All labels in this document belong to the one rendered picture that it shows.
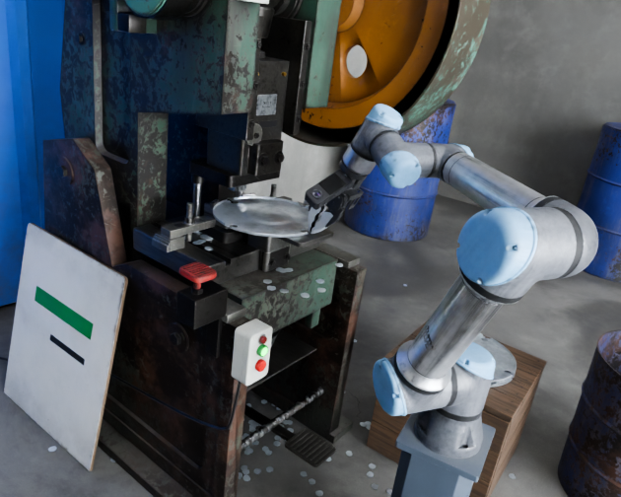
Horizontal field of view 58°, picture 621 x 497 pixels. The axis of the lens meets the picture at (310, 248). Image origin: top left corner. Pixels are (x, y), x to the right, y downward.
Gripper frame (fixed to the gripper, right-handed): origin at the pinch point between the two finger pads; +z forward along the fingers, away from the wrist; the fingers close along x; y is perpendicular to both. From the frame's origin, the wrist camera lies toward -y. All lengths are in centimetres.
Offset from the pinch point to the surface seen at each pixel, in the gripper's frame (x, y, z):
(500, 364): -57, 50, 21
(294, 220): 7.3, 4.3, 4.8
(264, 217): 12.1, -1.9, 6.4
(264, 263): 4.4, -4.0, 15.5
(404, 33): 23, 37, -42
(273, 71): 32.1, 2.7, -23.8
